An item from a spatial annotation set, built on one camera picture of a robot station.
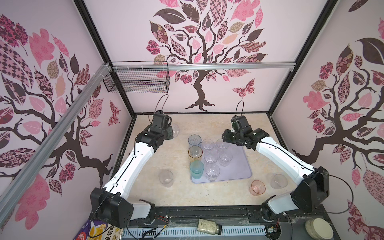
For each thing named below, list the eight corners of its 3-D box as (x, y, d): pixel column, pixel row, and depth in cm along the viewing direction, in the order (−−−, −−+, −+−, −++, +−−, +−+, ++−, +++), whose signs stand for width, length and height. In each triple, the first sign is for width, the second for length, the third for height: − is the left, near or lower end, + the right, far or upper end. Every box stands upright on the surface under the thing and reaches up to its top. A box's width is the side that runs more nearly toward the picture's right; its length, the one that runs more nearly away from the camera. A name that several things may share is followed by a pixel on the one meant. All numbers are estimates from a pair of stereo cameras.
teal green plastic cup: (190, 179, 87) (190, 174, 81) (190, 164, 93) (190, 158, 87) (203, 179, 87) (204, 174, 81) (203, 164, 93) (203, 158, 87)
